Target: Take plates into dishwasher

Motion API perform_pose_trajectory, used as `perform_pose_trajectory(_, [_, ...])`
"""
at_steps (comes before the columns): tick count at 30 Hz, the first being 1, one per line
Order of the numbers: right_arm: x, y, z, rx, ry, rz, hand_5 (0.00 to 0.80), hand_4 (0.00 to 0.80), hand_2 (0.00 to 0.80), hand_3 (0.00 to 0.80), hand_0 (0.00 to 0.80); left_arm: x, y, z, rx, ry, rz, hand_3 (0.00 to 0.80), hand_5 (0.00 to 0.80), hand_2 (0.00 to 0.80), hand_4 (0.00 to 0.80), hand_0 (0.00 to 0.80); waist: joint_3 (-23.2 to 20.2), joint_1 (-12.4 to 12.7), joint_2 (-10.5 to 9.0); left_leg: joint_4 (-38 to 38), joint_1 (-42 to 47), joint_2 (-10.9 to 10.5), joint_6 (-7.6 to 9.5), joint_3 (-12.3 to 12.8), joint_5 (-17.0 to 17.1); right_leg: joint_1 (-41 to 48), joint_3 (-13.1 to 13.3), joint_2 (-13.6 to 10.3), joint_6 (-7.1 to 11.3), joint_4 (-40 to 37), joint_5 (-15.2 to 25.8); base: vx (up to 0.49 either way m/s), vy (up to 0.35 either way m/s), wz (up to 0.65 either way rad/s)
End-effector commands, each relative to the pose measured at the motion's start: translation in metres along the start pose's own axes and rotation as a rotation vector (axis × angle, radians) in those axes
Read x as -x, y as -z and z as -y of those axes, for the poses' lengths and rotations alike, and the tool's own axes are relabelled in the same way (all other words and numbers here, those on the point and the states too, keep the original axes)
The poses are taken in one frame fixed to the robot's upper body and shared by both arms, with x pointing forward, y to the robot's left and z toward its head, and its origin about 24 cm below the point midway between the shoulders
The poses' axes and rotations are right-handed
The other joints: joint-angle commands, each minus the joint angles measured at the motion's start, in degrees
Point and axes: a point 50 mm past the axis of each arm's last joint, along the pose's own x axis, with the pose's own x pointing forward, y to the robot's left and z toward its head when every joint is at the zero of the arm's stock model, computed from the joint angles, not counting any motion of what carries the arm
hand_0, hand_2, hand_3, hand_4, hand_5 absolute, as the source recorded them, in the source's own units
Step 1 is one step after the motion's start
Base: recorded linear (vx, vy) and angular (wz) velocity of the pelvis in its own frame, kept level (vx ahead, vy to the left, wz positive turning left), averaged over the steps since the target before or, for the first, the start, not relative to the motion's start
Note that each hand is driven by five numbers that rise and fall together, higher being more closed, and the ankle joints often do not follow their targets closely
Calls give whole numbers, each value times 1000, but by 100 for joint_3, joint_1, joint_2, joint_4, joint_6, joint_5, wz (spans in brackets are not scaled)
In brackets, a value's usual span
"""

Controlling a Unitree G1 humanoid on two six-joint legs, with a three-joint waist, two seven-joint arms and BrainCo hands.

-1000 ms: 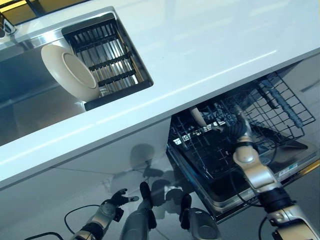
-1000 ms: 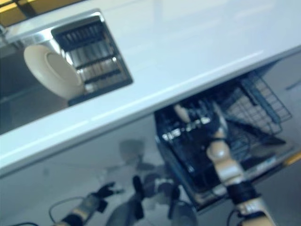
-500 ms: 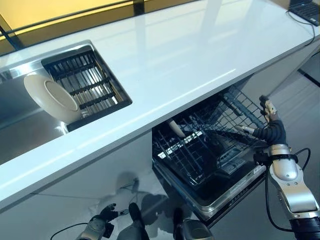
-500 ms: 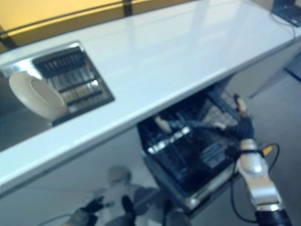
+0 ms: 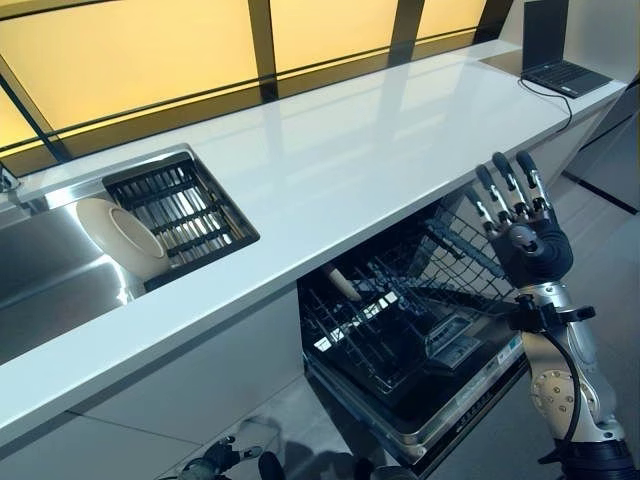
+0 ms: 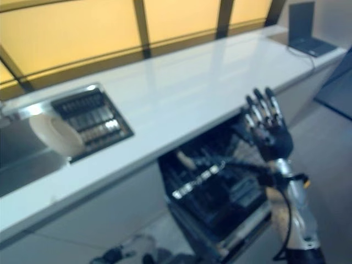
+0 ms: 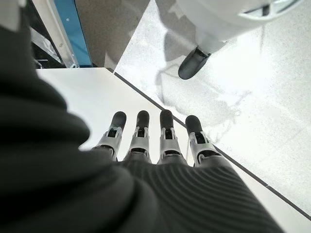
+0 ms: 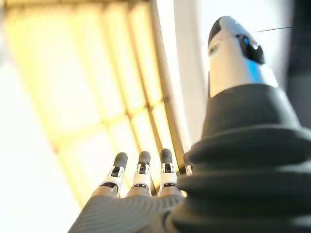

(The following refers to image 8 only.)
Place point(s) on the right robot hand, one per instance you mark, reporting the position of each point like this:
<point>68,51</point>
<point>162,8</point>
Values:
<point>218,194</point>

